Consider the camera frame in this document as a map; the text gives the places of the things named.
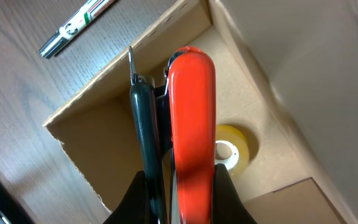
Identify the cardboard box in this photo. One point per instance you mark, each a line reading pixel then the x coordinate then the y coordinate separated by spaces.
pixel 225 112

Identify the yellow clear tape roll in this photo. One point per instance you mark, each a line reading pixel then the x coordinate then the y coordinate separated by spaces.
pixel 239 159

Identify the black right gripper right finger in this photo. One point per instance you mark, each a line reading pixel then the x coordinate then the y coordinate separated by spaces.
pixel 227 207

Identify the black whiteboard marker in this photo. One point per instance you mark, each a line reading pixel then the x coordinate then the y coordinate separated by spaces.
pixel 90 10

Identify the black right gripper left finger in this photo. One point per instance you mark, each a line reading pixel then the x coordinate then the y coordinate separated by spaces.
pixel 134 208

